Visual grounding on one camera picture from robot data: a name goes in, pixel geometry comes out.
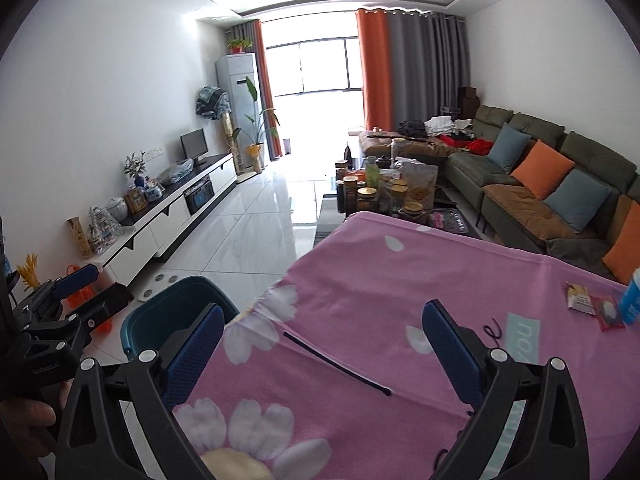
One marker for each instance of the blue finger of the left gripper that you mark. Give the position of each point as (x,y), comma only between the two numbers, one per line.
(60,289)
(93,313)

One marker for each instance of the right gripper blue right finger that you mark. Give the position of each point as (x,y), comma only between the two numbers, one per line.
(525,418)

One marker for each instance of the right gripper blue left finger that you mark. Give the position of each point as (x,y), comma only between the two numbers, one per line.
(95,441)

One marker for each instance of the teal trash bin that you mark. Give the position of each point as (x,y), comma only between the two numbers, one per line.
(174,308)

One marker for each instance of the left hand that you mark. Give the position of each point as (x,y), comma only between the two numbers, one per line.
(29,426)

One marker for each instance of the orange plastic bag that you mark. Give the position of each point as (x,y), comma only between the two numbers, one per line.
(77,299)

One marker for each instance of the white bathroom scale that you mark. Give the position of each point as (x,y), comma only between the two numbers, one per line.
(158,283)

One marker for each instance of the white black tv cabinet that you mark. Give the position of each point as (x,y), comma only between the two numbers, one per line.
(157,231)

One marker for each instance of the red clear packet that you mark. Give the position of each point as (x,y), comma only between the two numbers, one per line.
(606,312)

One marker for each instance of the small snack packet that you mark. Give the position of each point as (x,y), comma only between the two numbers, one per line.
(578,299)

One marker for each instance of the blue white cup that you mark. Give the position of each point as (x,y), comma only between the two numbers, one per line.
(630,302)

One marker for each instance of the orange cushion near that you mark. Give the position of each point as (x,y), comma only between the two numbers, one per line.
(623,258)

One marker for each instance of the orange cushion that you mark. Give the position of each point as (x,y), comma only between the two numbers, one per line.
(623,258)
(542,170)

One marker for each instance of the small black monitor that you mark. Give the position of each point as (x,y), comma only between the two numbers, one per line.
(194,146)

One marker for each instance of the tall green potted plant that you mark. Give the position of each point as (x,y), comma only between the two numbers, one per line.
(250,122)

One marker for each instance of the teal cushion near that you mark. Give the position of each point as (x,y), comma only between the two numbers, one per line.
(577,199)

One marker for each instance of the teal cushion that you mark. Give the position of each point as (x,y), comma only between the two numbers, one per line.
(577,199)
(508,147)

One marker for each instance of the green sectional sofa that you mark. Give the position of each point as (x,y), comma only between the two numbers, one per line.
(520,220)

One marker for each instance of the orange cushion far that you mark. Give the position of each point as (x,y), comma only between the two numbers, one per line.
(542,170)

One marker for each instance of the black glass coffee table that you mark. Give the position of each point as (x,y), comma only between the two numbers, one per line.
(445,215)

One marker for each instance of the white standing air conditioner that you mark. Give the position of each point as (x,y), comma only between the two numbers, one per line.
(237,75)

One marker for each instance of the teal cushion far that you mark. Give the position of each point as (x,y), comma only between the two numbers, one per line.
(508,147)

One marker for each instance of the potted plant on conditioner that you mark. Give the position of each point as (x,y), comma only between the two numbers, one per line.
(239,45)

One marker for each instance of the left striped curtain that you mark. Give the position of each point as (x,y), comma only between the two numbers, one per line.
(252,31)

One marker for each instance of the brown ottoman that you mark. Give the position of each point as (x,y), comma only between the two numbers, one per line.
(380,143)

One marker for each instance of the orange and grey curtain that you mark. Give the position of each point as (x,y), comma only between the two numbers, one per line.
(413,64)

